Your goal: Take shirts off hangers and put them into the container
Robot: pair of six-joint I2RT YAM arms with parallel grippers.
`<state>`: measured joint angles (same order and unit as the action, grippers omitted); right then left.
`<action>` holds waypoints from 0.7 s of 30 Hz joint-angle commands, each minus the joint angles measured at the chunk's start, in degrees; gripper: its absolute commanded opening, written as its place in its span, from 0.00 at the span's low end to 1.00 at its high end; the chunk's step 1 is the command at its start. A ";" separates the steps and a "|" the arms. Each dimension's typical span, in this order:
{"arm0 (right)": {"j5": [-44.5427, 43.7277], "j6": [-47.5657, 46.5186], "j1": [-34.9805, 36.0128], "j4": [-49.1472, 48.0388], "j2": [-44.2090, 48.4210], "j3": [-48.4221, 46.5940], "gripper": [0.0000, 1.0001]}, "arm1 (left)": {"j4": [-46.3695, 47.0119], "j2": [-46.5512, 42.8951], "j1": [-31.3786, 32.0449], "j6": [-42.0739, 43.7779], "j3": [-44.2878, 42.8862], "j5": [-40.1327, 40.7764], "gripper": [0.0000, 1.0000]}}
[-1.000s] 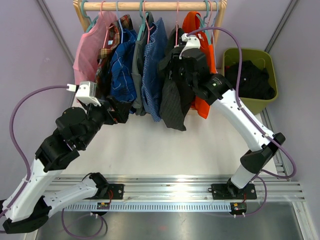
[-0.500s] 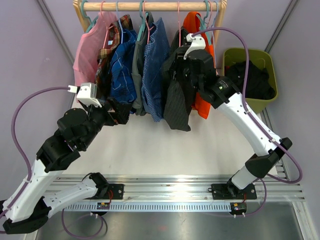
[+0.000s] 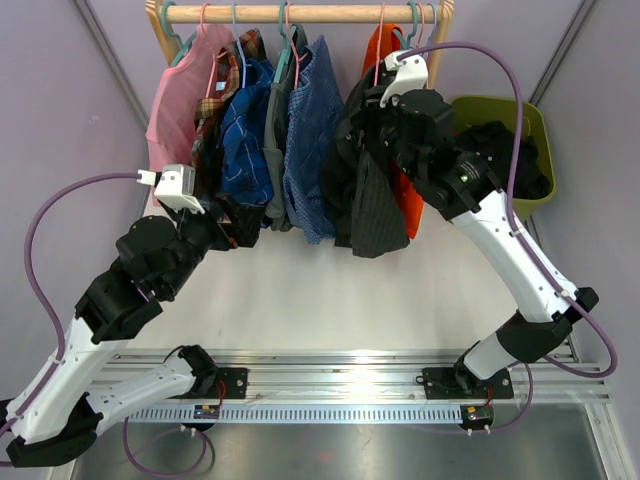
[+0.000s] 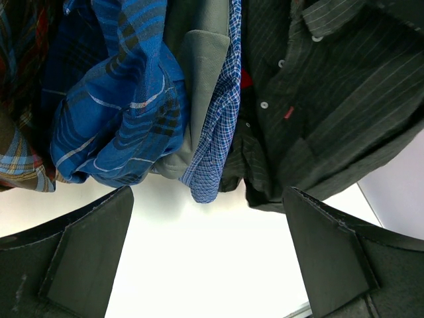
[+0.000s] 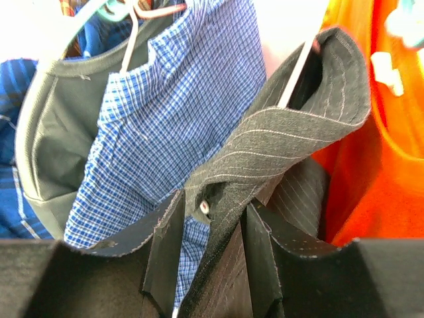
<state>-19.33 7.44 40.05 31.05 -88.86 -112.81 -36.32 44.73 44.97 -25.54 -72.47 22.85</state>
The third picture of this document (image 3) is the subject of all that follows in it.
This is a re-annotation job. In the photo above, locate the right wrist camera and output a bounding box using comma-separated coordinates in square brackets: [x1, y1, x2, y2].
[380, 50, 429, 108]

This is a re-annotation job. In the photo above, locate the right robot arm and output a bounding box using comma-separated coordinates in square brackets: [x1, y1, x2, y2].
[354, 86, 599, 398]

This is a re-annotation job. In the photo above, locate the blue small-check shirt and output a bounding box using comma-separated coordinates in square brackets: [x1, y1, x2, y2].
[282, 36, 343, 244]

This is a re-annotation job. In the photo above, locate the teal hanger of orange shirt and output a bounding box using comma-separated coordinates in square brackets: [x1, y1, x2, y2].
[389, 1, 424, 50]

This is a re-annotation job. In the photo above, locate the grey t-shirt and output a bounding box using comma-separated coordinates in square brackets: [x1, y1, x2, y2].
[263, 53, 295, 232]

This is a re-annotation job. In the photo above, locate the pink hanger of check shirt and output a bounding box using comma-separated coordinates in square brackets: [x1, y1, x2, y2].
[284, 1, 307, 89]

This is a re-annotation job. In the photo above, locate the wooden clothes rack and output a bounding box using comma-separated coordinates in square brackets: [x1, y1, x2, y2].
[145, 1, 454, 63]

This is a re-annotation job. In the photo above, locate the pink hanger of brown shirt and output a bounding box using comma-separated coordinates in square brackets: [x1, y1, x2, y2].
[199, 2, 219, 98]

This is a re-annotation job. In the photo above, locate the pink t-shirt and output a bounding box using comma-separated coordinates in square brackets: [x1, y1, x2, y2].
[146, 24, 234, 172]

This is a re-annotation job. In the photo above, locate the blue hanger of plaid shirt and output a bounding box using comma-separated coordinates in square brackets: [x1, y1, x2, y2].
[231, 3, 247, 89]

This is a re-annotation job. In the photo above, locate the orange t-shirt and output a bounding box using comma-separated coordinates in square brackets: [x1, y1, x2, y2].
[361, 23, 424, 239]

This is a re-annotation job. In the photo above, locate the dark pinstriped shirt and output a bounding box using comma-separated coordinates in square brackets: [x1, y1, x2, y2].
[320, 69, 410, 259]

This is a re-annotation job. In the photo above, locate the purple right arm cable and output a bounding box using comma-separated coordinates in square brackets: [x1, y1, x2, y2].
[399, 41, 619, 379]

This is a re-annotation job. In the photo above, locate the pink spare hanger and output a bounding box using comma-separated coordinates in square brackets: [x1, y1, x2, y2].
[415, 3, 426, 48]

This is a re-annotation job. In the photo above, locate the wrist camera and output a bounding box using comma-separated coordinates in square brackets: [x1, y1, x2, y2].
[137, 164, 205, 214]
[380, 50, 429, 108]

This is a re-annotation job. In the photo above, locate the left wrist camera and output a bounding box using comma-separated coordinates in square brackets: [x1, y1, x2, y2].
[137, 164, 205, 214]

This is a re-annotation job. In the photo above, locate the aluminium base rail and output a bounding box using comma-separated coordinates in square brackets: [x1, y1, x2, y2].
[130, 350, 611, 424]

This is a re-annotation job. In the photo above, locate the black garment in bin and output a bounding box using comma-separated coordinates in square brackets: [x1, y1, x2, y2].
[455, 121, 550, 200]

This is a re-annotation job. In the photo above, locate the pink wire hanger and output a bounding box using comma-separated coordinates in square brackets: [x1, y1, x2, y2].
[373, 2, 386, 87]

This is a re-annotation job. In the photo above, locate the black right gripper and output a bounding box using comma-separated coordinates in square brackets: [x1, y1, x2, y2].
[351, 86, 423, 183]

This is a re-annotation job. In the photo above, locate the teal hanger of pink shirt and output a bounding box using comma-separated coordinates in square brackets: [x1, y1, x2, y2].
[160, 1, 197, 67]

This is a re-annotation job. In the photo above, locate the blue plaid shirt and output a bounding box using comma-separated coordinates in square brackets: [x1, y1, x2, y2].
[220, 58, 274, 206]

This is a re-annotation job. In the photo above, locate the teal hanger of grey shirt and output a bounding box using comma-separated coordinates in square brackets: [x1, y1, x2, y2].
[272, 0, 298, 85]

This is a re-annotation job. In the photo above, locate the brown yellow plaid shirt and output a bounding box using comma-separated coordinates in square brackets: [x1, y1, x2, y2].
[190, 29, 266, 197]

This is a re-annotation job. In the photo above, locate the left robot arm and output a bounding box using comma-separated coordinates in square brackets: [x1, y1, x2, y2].
[1, 194, 264, 468]

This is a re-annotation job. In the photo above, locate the blue spare hanger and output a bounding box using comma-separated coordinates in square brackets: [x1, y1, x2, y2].
[426, 3, 441, 46]

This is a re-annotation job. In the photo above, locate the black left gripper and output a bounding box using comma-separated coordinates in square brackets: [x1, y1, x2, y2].
[162, 192, 266, 297]

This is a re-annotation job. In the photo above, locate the green plastic bin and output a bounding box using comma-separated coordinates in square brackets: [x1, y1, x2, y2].
[451, 95, 555, 221]

